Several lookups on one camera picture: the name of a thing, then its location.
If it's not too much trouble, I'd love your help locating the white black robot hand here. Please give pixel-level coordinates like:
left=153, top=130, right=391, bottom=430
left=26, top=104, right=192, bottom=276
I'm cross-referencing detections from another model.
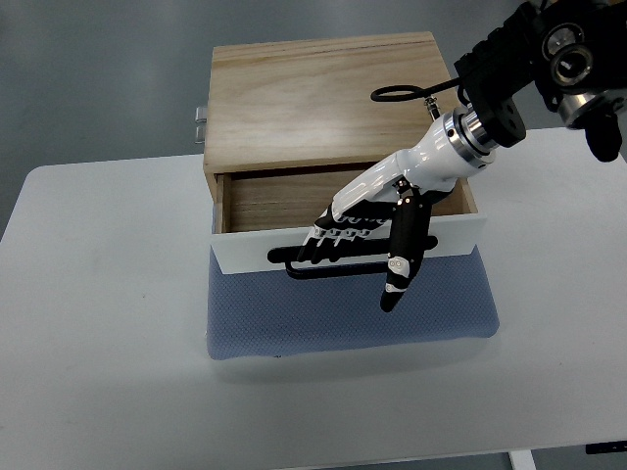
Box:
left=297, top=109, right=498, bottom=312

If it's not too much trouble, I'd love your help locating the white drawer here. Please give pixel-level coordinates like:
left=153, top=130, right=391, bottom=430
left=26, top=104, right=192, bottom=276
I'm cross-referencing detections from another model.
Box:
left=210, top=163, right=486, bottom=275

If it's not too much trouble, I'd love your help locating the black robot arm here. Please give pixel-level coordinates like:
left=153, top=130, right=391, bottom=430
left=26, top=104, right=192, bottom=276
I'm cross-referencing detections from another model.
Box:
left=370, top=1, right=626, bottom=163

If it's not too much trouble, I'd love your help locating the wooden drawer cabinet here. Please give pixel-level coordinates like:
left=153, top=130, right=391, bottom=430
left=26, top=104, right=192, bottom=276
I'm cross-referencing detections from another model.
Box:
left=204, top=32, right=450, bottom=203

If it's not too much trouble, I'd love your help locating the blue grey cushion mat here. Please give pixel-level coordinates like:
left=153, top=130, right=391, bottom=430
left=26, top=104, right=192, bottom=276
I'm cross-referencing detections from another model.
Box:
left=207, top=250, right=500, bottom=360

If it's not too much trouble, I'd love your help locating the metal clamp behind cabinet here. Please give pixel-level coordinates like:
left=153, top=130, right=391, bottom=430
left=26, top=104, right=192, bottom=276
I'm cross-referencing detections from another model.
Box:
left=194, top=106, right=208, bottom=144

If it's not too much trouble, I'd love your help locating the white table leg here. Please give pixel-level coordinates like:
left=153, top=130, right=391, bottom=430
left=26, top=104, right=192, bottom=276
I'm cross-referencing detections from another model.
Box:
left=508, top=449, right=537, bottom=470

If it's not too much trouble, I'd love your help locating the black table control panel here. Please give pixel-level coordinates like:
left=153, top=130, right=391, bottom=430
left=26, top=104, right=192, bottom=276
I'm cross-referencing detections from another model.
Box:
left=585, top=441, right=627, bottom=455

